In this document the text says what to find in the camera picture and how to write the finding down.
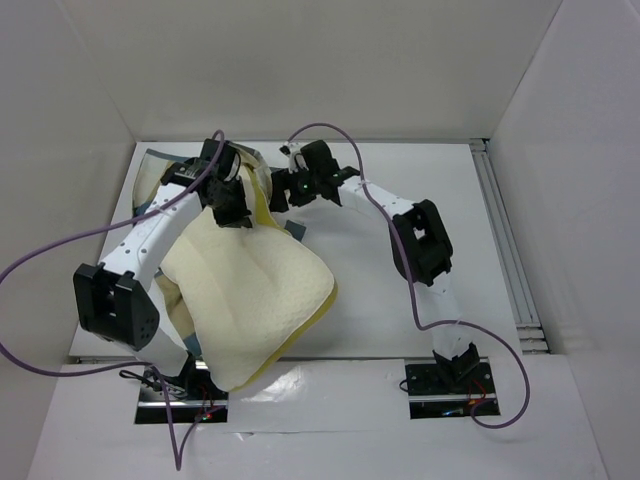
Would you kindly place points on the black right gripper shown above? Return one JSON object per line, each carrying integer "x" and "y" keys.
{"x": 279, "y": 190}

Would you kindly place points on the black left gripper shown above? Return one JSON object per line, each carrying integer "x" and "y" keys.
{"x": 238, "y": 218}

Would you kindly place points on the cream and yellow pillow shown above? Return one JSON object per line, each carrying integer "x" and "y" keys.
{"x": 249, "y": 293}

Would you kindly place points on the blue beige patchwork pillowcase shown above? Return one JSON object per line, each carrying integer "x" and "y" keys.
{"x": 154, "y": 164}

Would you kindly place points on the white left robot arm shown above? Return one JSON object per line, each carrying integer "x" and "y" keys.
{"x": 113, "y": 297}

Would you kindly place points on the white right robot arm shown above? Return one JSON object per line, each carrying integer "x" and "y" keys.
{"x": 421, "y": 248}

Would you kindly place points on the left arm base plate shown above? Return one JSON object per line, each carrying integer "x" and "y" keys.
{"x": 203, "y": 405}

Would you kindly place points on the aluminium rail front edge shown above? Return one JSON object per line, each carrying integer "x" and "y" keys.
{"x": 104, "y": 359}

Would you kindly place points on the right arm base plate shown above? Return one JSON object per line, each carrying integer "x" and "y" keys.
{"x": 429, "y": 397}

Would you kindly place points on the aluminium rail right side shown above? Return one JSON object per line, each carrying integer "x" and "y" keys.
{"x": 530, "y": 330}

